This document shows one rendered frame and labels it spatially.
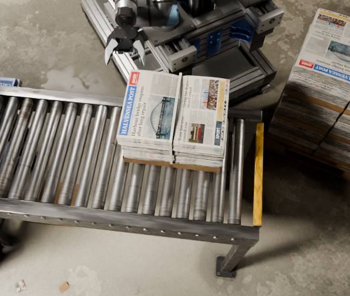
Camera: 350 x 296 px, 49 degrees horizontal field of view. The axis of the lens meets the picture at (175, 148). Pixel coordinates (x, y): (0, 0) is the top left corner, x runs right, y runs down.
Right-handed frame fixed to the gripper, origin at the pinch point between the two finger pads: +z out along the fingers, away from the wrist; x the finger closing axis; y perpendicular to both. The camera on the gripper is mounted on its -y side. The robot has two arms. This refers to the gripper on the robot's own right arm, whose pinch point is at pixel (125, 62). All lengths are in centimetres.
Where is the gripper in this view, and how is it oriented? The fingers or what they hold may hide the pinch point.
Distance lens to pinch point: 124.0
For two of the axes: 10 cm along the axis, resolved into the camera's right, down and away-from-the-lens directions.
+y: -1.2, 4.2, 9.0
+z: 0.5, 9.1, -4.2
